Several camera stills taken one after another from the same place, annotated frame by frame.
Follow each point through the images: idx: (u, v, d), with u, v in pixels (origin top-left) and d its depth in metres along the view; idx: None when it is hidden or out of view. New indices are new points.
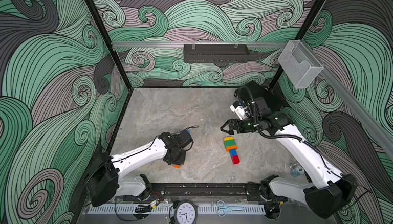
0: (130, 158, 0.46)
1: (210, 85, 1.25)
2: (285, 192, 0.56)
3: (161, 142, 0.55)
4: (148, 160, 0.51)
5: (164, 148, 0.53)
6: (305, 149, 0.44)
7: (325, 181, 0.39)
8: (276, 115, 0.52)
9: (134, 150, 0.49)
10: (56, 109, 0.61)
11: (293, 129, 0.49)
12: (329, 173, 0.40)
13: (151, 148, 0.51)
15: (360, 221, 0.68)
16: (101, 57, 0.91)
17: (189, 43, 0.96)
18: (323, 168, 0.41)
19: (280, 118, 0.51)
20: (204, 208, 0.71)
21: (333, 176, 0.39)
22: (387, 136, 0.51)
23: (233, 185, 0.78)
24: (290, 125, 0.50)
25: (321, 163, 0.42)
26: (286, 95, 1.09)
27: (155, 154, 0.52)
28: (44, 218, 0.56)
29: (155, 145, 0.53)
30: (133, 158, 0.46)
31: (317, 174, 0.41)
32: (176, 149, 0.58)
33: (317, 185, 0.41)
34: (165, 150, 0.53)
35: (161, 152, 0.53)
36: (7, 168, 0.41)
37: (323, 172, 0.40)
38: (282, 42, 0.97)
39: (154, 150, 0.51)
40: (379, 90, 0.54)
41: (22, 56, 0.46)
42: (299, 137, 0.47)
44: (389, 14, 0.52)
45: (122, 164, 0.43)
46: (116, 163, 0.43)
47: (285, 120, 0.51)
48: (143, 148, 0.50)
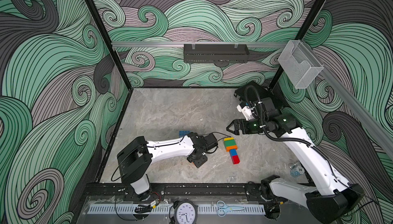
0: (162, 149, 0.48)
1: (210, 85, 1.25)
2: (287, 194, 0.55)
3: (190, 139, 0.56)
4: (177, 154, 0.53)
5: (191, 147, 0.54)
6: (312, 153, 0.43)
7: (331, 190, 0.38)
8: (284, 117, 0.50)
9: (168, 140, 0.52)
10: (56, 109, 0.61)
11: (303, 133, 0.46)
12: (336, 181, 0.39)
13: (181, 143, 0.53)
15: (360, 221, 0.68)
16: (101, 56, 0.91)
17: (189, 43, 0.96)
18: (330, 176, 0.39)
19: (288, 120, 0.49)
20: (204, 208, 0.71)
21: (340, 185, 0.38)
22: (387, 136, 0.51)
23: (233, 185, 0.78)
24: (299, 128, 0.47)
25: (328, 171, 0.40)
26: (286, 95, 1.09)
27: (183, 150, 0.53)
28: (44, 218, 0.56)
29: (184, 141, 0.54)
30: (165, 148, 0.49)
31: (323, 182, 0.40)
32: (201, 150, 0.58)
33: (322, 192, 0.40)
34: (192, 149, 0.55)
35: (188, 150, 0.55)
36: (7, 168, 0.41)
37: (330, 179, 0.39)
38: (282, 42, 0.97)
39: (183, 146, 0.53)
40: (379, 90, 0.54)
41: (23, 56, 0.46)
42: (307, 143, 0.45)
44: (389, 14, 0.52)
45: (155, 152, 0.45)
46: (150, 149, 0.46)
47: (293, 123, 0.48)
48: (174, 140, 0.52)
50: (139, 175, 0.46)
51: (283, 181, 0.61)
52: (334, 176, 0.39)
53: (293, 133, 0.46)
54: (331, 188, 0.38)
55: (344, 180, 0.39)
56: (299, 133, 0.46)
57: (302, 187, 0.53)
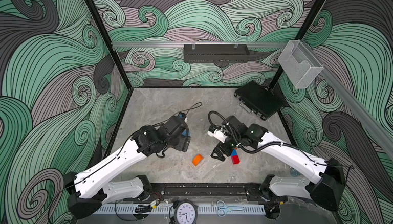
0: (94, 176, 0.39)
1: (210, 85, 1.25)
2: (289, 192, 0.55)
3: (133, 144, 0.43)
4: (123, 169, 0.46)
5: (136, 152, 0.42)
6: (285, 150, 0.47)
7: (318, 175, 0.41)
8: (252, 129, 0.55)
9: (103, 160, 0.41)
10: (55, 109, 0.61)
11: (271, 137, 0.51)
12: (316, 165, 0.42)
13: (120, 156, 0.41)
15: (360, 220, 0.61)
16: (101, 57, 0.91)
17: (189, 43, 0.96)
18: (309, 162, 0.43)
19: (256, 131, 0.54)
20: (204, 208, 0.71)
21: (322, 166, 0.42)
22: (387, 136, 0.51)
23: (233, 185, 0.78)
24: (266, 133, 0.53)
25: (306, 158, 0.44)
26: (286, 95, 1.09)
27: (126, 162, 0.42)
28: (44, 218, 0.56)
29: (125, 151, 0.42)
30: (99, 174, 0.39)
31: (308, 171, 0.42)
32: (160, 144, 0.46)
33: (312, 181, 0.43)
34: (140, 153, 0.43)
35: (134, 159, 0.43)
36: (6, 168, 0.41)
37: (311, 166, 0.42)
38: (282, 42, 0.97)
39: (123, 159, 0.41)
40: (379, 90, 0.54)
41: (23, 56, 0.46)
42: (279, 143, 0.49)
44: (389, 14, 0.52)
45: (84, 186, 0.38)
46: (78, 184, 0.38)
47: (261, 130, 0.54)
48: (110, 157, 0.41)
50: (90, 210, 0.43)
51: (279, 179, 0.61)
52: (312, 161, 0.43)
53: (264, 140, 0.51)
54: (317, 174, 0.41)
55: (320, 160, 0.43)
56: (269, 138, 0.51)
57: (299, 180, 0.53)
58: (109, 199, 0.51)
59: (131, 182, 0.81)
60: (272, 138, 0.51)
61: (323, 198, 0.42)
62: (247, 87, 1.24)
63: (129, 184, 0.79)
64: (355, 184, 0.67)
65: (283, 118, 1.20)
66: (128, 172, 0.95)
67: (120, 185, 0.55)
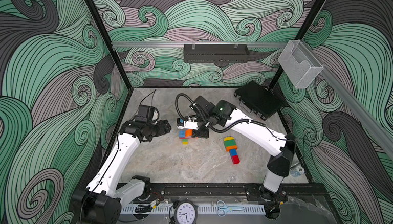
0: (108, 173, 0.41)
1: (210, 85, 1.25)
2: (276, 180, 0.55)
3: (127, 135, 0.49)
4: (126, 161, 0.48)
5: (132, 138, 0.49)
6: (252, 128, 0.47)
7: (278, 149, 0.43)
8: (220, 107, 0.51)
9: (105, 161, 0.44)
10: (56, 109, 0.61)
11: (238, 114, 0.50)
12: (277, 140, 0.45)
13: (121, 149, 0.46)
15: (360, 220, 0.61)
16: (101, 56, 0.91)
17: (189, 43, 0.96)
18: (272, 138, 0.45)
19: (224, 109, 0.51)
20: (204, 208, 0.71)
21: (281, 142, 0.45)
22: (387, 136, 0.51)
23: (233, 185, 0.78)
24: (234, 110, 0.51)
25: (270, 134, 0.46)
26: (286, 95, 1.09)
27: (128, 152, 0.48)
28: (44, 218, 0.56)
29: (123, 142, 0.48)
30: (111, 170, 0.42)
31: (271, 146, 0.44)
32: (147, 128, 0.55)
33: (272, 153, 0.45)
34: (135, 138, 0.50)
35: (133, 146, 0.50)
36: (6, 168, 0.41)
37: (273, 142, 0.44)
38: (282, 42, 0.97)
39: (125, 148, 0.47)
40: (379, 90, 0.54)
41: (22, 56, 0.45)
42: (245, 120, 0.49)
44: (389, 14, 0.52)
45: (104, 185, 0.39)
46: (96, 188, 0.39)
47: (229, 109, 0.51)
48: (111, 154, 0.45)
50: (116, 215, 0.42)
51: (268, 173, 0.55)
52: (274, 136, 0.46)
53: (231, 117, 0.49)
54: (278, 149, 0.43)
55: (281, 136, 0.46)
56: (236, 114, 0.50)
57: None
58: (123, 202, 0.50)
59: (131, 182, 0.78)
60: (240, 115, 0.50)
61: (279, 168, 0.46)
62: (247, 87, 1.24)
63: (130, 184, 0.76)
64: (355, 184, 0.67)
65: (283, 118, 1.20)
66: (127, 172, 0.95)
67: (123, 188, 0.54)
